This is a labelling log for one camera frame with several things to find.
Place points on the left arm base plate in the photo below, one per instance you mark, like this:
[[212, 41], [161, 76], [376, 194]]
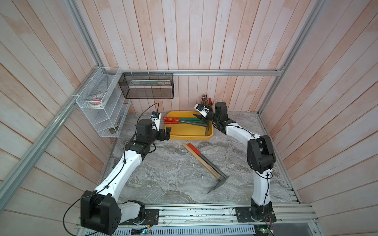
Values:
[[147, 217]]

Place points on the white wire wall shelf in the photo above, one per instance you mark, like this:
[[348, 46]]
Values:
[[103, 103]]

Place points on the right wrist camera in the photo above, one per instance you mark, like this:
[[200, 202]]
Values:
[[202, 109]]

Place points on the grey hoe red grip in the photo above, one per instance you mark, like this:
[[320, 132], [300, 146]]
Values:
[[223, 177], [202, 123]]

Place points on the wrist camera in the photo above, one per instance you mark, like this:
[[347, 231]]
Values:
[[155, 118], [202, 109]]

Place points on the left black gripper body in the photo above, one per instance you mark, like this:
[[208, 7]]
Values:
[[158, 135]]

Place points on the black mesh wall basket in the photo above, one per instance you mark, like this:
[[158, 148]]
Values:
[[148, 85]]

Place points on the yellow plastic storage box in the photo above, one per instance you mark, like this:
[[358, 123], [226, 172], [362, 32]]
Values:
[[189, 114]]

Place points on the tape roll on shelf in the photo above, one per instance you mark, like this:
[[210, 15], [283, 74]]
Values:
[[96, 100]]

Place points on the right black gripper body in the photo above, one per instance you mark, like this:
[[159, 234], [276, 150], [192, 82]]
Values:
[[211, 116]]

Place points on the pens in red cup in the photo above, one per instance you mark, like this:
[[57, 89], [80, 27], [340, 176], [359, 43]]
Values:
[[203, 97]]

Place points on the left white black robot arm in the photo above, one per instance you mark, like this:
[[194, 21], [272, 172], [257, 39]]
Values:
[[99, 209]]

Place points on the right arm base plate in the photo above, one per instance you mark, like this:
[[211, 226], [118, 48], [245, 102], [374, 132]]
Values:
[[254, 214]]

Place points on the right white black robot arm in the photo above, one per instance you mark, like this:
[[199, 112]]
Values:
[[260, 151]]

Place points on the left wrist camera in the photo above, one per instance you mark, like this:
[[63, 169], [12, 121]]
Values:
[[155, 118]]

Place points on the green hoe red grip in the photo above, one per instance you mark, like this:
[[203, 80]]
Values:
[[197, 120], [187, 127]]

